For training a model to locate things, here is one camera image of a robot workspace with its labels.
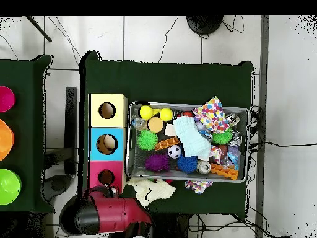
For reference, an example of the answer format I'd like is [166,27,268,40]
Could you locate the small soccer ball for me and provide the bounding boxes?
[167,144,182,159]

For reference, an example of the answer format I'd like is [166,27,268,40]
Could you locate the mint green cloth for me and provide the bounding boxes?
[172,115,212,161]

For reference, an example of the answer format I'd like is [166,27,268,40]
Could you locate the pink plastic bowl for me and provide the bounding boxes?
[0,86,16,113]

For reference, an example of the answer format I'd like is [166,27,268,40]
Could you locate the blue spiky toy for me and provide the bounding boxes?
[176,154,198,174]

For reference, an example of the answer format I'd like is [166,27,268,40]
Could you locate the shallow mesh bin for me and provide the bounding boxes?
[126,100,251,183]

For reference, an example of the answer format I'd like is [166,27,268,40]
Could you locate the green spiky ball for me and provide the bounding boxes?
[136,129,159,151]

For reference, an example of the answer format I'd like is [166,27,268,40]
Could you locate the dark green cloth side table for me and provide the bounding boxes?
[0,54,56,214]

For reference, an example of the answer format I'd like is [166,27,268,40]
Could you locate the orange toy brick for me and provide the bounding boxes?
[210,162,239,180]
[154,136,181,151]

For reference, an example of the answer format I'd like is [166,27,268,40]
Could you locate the smooth yellow ball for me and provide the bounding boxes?
[159,107,174,123]

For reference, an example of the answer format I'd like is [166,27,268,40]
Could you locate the dark grey rounded base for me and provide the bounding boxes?
[40,174,73,202]

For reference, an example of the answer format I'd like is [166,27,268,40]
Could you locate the cream knitted cloth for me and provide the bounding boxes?
[126,177,176,208]

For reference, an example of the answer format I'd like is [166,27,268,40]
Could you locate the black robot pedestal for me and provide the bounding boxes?
[153,212,191,238]

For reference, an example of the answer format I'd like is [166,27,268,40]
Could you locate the colourful polka dot cloth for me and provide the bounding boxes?
[192,95,231,134]
[184,180,213,195]

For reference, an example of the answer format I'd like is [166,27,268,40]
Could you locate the orange plastic bowl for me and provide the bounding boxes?
[0,118,15,162]

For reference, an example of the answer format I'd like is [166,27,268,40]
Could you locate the black upright panel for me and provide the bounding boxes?
[64,86,78,175]

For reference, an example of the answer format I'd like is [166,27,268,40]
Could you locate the black cable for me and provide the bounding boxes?
[250,141,317,148]

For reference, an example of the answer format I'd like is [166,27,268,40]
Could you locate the dark green tablecloth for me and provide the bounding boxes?
[78,50,255,220]

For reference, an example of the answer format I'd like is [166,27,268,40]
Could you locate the purple spiky toy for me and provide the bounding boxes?
[144,153,170,172]

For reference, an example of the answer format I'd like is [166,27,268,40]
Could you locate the green plastic bowl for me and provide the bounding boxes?
[0,168,22,206]

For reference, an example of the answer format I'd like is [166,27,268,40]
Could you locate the yellow tennis ball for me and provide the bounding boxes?
[139,105,154,121]

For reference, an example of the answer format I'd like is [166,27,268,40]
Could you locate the black round stand base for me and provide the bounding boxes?
[186,15,224,35]

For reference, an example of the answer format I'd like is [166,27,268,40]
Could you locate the black pole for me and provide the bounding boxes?
[25,15,53,43]

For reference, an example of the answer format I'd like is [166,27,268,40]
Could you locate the wooden box with three holes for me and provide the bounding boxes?
[88,93,128,195]

